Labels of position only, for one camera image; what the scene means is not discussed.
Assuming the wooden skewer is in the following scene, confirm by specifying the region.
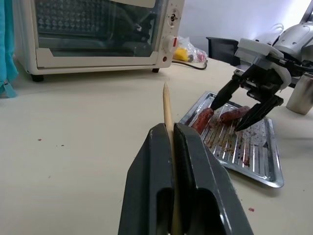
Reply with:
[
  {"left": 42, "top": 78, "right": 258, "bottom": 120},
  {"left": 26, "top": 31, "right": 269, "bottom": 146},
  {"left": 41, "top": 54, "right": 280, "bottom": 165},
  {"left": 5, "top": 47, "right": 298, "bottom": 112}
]
[{"left": 162, "top": 82, "right": 183, "bottom": 235}]

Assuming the ribbed metal baking tray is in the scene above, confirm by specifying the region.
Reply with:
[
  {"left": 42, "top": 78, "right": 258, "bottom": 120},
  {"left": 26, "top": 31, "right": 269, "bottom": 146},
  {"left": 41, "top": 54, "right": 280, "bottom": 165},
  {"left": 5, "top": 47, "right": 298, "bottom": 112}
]
[{"left": 179, "top": 91, "right": 285, "bottom": 188}]

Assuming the white oven knob red mark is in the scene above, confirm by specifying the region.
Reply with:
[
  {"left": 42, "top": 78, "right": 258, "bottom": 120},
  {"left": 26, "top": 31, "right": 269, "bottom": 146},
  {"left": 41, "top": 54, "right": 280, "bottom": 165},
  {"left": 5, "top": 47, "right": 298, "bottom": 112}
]
[{"left": 162, "top": 35, "right": 180, "bottom": 52}]

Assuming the black oven power cord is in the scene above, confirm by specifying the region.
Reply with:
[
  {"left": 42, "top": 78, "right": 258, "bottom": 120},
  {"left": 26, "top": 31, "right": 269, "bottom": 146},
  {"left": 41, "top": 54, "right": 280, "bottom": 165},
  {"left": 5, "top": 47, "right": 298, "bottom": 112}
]
[{"left": 171, "top": 58, "right": 209, "bottom": 71}]

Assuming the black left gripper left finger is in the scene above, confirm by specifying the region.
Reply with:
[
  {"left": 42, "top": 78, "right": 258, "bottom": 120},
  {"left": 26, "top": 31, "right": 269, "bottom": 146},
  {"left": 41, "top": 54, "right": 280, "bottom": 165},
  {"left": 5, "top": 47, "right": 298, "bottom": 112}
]
[{"left": 118, "top": 123, "right": 176, "bottom": 235}]

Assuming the stainless steel cup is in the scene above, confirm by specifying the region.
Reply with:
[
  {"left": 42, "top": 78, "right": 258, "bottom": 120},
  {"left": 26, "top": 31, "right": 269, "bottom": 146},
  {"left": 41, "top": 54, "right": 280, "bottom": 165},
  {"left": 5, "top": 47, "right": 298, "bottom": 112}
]
[{"left": 286, "top": 73, "right": 313, "bottom": 115}]

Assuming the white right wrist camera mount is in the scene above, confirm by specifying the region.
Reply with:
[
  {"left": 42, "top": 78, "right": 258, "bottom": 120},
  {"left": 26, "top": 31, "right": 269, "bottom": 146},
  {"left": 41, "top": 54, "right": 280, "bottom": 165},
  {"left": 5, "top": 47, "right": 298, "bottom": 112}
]
[{"left": 235, "top": 38, "right": 292, "bottom": 90}]

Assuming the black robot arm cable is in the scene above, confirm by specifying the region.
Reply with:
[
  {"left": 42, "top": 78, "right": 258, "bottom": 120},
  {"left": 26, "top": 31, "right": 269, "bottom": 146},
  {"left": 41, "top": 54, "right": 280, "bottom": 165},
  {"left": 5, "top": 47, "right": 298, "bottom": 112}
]
[{"left": 266, "top": 54, "right": 313, "bottom": 73}]

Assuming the cream toaster oven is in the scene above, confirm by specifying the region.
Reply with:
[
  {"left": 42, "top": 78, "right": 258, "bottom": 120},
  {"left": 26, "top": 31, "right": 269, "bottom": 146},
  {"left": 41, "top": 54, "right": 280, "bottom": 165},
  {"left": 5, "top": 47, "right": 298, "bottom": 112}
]
[{"left": 12, "top": 0, "right": 186, "bottom": 82}]

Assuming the reddish brown sausage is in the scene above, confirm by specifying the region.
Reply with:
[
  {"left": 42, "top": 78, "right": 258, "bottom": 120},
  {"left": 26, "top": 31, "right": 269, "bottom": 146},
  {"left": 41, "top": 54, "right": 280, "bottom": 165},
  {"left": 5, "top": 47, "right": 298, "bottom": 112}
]
[
  {"left": 191, "top": 107, "right": 215, "bottom": 135},
  {"left": 219, "top": 105, "right": 251, "bottom": 123}
]

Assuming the teal cloth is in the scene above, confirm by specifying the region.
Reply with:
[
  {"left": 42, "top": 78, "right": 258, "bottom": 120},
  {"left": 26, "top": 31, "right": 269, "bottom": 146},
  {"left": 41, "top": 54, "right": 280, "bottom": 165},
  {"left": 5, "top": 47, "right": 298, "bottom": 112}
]
[{"left": 0, "top": 0, "right": 19, "bottom": 99}]

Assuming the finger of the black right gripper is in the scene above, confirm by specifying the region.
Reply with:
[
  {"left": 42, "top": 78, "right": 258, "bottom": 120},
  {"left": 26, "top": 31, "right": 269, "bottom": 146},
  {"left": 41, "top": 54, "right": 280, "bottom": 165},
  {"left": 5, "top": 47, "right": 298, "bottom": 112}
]
[
  {"left": 210, "top": 75, "right": 242, "bottom": 110},
  {"left": 235, "top": 95, "right": 284, "bottom": 131}
]

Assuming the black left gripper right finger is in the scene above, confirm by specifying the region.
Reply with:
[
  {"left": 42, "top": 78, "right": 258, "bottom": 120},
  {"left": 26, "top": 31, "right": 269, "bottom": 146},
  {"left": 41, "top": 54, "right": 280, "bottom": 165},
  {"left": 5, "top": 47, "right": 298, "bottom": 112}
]
[{"left": 173, "top": 122, "right": 254, "bottom": 235}]

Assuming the clear plastic bag with toys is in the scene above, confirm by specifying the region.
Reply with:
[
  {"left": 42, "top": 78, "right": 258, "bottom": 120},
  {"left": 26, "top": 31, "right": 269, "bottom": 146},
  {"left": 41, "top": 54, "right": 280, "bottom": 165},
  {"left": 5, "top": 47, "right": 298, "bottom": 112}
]
[{"left": 172, "top": 36, "right": 209, "bottom": 63}]

